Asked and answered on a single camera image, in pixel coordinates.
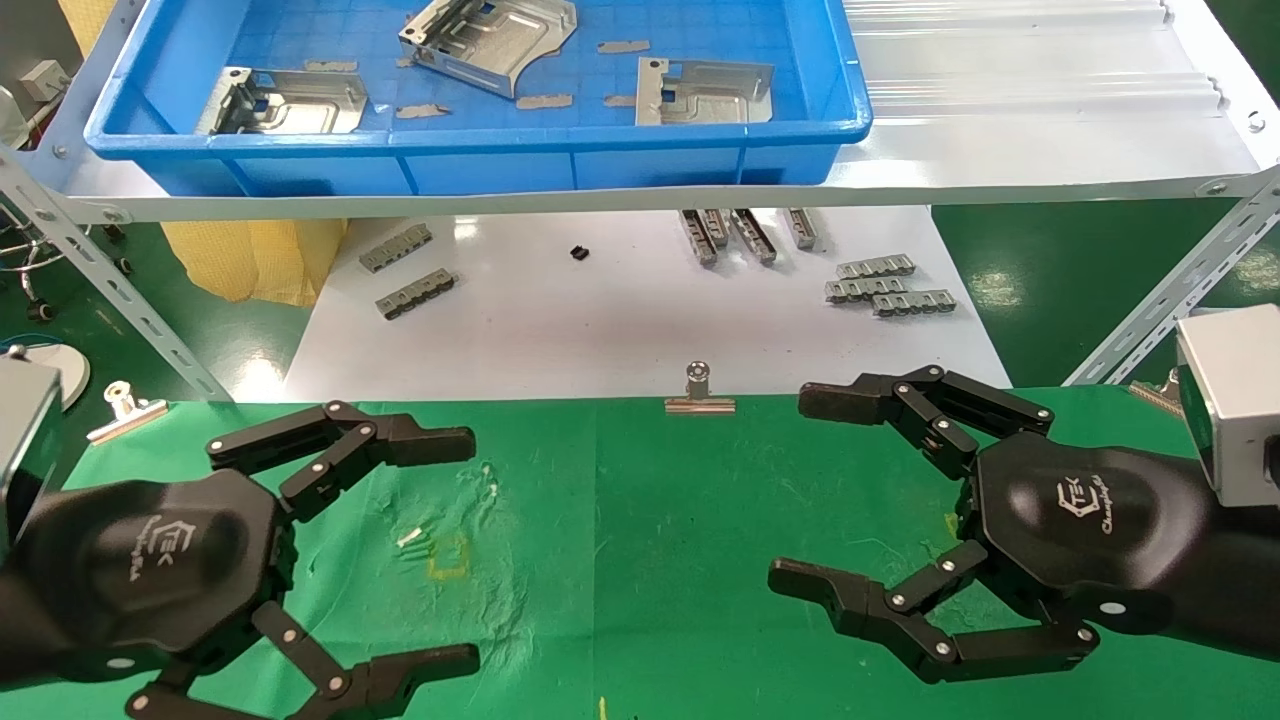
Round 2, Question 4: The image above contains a green table cloth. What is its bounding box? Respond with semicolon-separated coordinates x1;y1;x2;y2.
0;385;1280;720

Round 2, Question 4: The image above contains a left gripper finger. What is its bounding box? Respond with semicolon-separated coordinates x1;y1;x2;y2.
126;600;482;720
206;400;478;524

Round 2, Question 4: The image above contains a black chair base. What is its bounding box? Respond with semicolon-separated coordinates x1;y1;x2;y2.
0;215;59;323

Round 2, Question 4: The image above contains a white floor stand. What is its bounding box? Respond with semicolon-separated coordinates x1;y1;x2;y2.
0;340;92;412

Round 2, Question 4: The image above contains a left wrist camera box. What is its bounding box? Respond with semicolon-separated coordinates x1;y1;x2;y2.
0;354;64;559

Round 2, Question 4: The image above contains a silver binder clip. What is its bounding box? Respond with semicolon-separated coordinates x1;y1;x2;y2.
664;360;737;416
1129;367;1187;417
86;380;169;445

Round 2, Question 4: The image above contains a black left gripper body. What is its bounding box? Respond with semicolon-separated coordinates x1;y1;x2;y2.
18;468;299;686

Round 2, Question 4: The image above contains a bent sheet metal bracket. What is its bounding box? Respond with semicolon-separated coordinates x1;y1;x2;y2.
196;67;370;137
398;0;580;100
635;57;776;127

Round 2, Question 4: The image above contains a perforated steel angle strut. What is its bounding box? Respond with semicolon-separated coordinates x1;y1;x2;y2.
0;148;234;404
1061;168;1280;389

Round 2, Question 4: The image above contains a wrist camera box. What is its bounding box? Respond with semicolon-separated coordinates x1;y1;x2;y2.
0;354;64;559
1174;304;1280;508

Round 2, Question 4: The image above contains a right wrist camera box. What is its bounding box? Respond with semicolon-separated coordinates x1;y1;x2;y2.
1174;304;1280;508

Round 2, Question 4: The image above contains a grey socket box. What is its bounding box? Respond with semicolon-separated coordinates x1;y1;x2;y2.
19;59;72;102

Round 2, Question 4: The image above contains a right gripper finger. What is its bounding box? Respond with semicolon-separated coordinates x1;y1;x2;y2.
797;364;1056;481
767;540;1101;687

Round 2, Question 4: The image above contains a blue plastic bin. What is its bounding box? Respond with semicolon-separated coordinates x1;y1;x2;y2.
84;0;873;197

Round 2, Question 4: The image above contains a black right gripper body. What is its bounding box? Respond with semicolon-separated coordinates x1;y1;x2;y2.
962;430;1237;637

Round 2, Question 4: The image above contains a white metal shelf board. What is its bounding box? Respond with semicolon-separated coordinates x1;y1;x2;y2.
0;0;1280;224

